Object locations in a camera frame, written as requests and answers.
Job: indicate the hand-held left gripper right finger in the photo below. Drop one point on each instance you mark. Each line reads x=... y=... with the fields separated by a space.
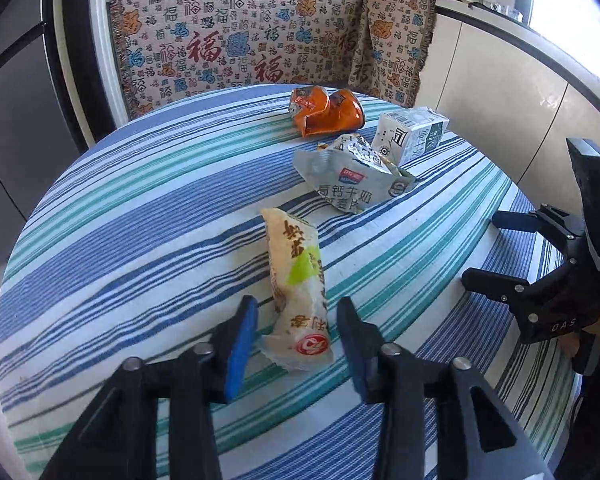
x=352 y=350

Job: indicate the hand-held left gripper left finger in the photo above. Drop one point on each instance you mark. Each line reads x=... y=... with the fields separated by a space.
x=240 y=350

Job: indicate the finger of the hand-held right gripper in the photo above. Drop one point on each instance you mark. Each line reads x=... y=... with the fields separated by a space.
x=525 y=222
x=495 y=285

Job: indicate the cream snack packet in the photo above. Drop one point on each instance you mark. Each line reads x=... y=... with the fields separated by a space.
x=297 y=280

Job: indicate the cream kitchen cabinet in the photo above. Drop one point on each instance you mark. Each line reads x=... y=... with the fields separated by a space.
x=505 y=85

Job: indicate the white drink carton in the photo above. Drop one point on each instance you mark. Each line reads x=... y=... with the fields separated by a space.
x=407 y=135

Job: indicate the grey foil cereal packet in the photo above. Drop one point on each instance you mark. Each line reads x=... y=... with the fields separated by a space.
x=352 y=180

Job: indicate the small printed sofa cloth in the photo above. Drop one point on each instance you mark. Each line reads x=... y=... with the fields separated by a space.
x=395 y=40

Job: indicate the orange crumpled snack wrapper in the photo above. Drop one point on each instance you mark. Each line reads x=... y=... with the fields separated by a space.
x=325 y=112

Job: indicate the large printed sofa cloth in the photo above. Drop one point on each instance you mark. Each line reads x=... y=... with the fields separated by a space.
x=220 y=35

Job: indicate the grey refrigerator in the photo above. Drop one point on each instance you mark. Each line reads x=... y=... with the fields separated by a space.
x=20 y=100

